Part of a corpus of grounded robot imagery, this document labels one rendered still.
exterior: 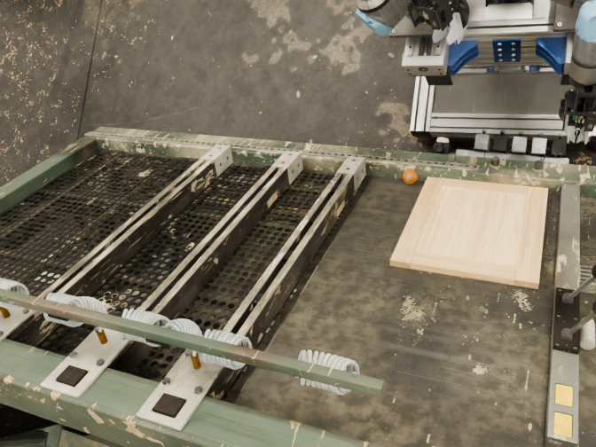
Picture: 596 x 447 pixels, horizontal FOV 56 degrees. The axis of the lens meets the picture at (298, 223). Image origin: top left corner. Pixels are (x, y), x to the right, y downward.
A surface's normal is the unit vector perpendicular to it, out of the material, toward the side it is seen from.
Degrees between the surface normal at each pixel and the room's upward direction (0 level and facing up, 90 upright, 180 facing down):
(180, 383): 50
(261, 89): 0
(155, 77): 0
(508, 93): 0
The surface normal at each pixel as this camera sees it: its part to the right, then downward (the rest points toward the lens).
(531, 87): -0.36, -0.14
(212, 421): -0.10, -0.84
